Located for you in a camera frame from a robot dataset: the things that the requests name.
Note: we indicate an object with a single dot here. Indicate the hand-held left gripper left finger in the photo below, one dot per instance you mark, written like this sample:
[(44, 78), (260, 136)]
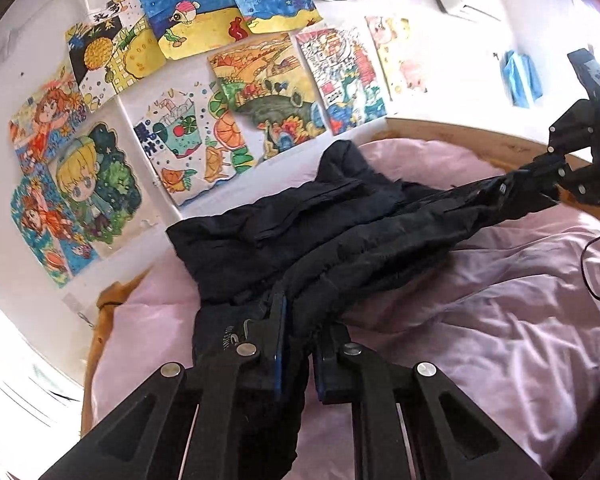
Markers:
[(215, 400)]

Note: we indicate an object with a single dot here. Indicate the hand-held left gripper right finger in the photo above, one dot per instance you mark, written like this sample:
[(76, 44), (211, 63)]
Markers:
[(375, 400)]

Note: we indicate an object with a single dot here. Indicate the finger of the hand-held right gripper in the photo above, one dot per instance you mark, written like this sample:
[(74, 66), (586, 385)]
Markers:
[(595, 187), (550, 160)]

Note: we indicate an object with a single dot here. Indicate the black padded jacket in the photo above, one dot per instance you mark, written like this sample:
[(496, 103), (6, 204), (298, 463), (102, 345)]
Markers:
[(305, 240)]

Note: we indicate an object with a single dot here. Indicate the blue hanging cloth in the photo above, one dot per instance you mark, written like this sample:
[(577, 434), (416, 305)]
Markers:
[(522, 77)]

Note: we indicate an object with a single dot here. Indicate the pink bed sheet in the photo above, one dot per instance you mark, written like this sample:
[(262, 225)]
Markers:
[(480, 335)]

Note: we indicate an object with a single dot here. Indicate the pink pigs drawing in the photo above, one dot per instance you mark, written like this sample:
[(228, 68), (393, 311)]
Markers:
[(395, 55)]

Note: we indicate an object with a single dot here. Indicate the bright window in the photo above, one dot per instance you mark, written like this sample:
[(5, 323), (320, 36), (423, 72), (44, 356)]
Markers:
[(15, 385)]

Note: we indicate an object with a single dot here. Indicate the city buildings drawing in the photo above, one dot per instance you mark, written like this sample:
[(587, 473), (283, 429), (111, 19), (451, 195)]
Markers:
[(342, 80)]

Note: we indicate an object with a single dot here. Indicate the underwater girl drawing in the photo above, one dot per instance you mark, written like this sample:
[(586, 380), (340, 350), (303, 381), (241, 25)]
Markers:
[(50, 230)]

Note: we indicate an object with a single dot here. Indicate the blond child drawing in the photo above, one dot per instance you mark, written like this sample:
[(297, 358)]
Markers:
[(97, 190)]

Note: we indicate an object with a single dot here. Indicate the fruit drink drawing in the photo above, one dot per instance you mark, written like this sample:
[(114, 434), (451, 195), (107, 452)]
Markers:
[(190, 145)]

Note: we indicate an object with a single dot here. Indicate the field landscape drawing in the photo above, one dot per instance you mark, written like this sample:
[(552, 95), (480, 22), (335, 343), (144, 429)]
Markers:
[(267, 95)]

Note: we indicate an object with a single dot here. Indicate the orange-haired girl drawing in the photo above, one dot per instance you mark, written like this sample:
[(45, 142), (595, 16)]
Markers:
[(47, 115)]

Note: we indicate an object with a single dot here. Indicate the pineapple drawing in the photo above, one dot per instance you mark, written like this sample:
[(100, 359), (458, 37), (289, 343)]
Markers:
[(115, 50)]

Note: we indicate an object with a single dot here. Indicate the fish on beach drawing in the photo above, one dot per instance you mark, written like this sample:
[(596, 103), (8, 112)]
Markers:
[(195, 15)]

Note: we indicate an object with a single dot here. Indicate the wooden bed frame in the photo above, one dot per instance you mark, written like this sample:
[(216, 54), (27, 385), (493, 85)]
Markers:
[(455, 132)]

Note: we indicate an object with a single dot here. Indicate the white wall socket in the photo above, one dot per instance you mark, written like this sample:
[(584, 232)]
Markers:
[(77, 307)]

